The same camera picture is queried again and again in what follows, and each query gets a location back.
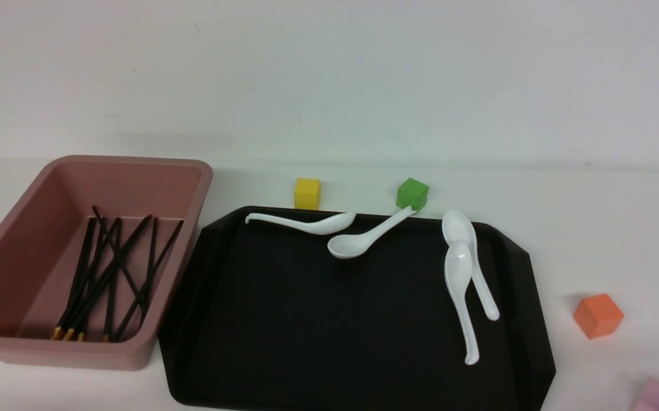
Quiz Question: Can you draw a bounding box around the black plastic tray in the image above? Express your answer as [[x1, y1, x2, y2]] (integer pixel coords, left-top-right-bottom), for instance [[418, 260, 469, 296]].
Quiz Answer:
[[158, 206, 556, 410]]

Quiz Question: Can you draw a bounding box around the white spoon middle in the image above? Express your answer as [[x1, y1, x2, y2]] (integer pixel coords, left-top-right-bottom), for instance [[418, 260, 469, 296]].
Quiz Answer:
[[327, 206, 417, 259]]

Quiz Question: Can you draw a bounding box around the white spoon far left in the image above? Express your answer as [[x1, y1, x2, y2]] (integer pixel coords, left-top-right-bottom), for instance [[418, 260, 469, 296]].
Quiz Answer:
[[245, 212, 357, 236]]

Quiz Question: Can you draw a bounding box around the green cube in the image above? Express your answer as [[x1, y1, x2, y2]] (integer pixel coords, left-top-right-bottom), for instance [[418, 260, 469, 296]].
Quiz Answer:
[[395, 178, 430, 212]]

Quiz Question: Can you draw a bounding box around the pink plastic bin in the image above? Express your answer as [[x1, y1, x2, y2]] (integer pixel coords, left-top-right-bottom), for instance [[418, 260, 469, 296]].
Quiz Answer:
[[0, 156, 213, 371]]

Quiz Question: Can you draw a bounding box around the white spoon upper right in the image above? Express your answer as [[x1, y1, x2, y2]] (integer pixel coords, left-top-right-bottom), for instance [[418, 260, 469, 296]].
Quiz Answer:
[[442, 210, 500, 321]]

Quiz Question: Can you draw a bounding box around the pink cube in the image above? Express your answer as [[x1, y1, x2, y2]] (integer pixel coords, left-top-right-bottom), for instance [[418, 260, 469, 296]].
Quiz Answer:
[[629, 377, 659, 410]]

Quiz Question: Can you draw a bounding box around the black chopstick crossing in bin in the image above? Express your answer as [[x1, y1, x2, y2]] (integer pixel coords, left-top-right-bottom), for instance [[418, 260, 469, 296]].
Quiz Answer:
[[90, 240, 126, 312]]

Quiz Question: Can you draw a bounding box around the white spoon lower right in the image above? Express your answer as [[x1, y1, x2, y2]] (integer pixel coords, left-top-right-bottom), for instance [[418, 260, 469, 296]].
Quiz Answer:
[[444, 240, 480, 366]]

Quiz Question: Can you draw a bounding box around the orange cube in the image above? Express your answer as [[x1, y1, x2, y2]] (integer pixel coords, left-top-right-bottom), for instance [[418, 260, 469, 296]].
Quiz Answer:
[[573, 292, 625, 339]]

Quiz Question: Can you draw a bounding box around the yellow cube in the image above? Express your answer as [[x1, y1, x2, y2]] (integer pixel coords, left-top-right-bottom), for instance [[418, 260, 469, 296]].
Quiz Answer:
[[293, 178, 321, 210]]

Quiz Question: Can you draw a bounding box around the white spoon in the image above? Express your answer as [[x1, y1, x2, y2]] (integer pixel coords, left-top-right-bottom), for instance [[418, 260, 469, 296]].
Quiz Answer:
[[442, 210, 500, 321], [245, 212, 357, 236], [327, 206, 417, 259], [444, 240, 480, 366]]

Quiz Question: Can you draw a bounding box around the black chopstick long diagonal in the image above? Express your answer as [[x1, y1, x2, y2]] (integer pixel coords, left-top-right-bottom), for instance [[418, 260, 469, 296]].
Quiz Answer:
[[63, 213, 154, 343]]

